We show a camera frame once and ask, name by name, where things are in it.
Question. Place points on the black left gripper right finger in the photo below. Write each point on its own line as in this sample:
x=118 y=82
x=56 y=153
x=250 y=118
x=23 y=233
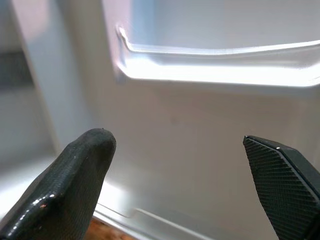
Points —
x=287 y=190

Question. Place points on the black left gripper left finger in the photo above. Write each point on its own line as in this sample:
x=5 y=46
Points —
x=62 y=190

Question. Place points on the white fridge door shelf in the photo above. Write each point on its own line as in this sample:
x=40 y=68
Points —
x=200 y=72

